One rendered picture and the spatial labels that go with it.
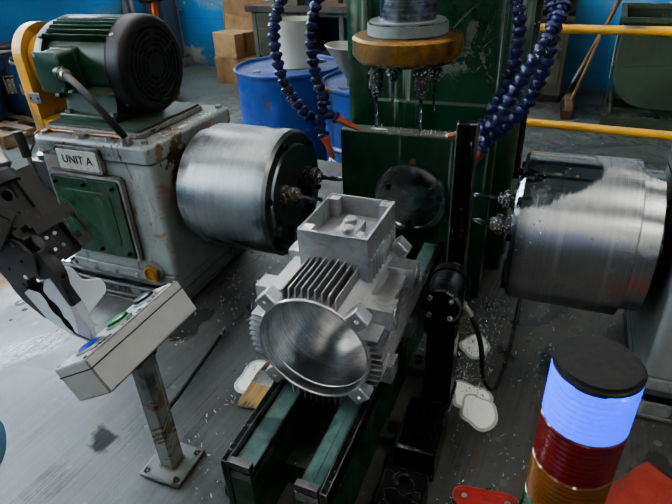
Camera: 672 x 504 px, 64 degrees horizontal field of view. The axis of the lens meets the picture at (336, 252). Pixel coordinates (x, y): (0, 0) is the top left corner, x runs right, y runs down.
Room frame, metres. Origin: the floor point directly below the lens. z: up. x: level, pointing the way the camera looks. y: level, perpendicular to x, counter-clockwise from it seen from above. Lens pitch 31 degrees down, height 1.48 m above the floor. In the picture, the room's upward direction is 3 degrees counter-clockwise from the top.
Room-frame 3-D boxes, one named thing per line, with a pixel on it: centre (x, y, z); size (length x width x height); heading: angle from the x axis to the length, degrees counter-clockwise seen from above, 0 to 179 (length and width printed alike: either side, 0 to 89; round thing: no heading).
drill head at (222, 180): (1.03, 0.21, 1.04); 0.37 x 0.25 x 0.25; 67
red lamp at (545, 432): (0.27, -0.18, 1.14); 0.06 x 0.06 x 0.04
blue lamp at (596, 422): (0.27, -0.18, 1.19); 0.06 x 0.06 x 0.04
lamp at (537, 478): (0.27, -0.18, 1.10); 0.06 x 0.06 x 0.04
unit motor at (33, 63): (1.11, 0.48, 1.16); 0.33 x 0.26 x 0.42; 67
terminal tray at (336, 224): (0.66, -0.02, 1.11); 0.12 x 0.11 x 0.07; 156
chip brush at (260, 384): (0.73, 0.12, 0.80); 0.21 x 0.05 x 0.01; 158
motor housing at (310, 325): (0.63, 0.00, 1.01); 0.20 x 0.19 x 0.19; 156
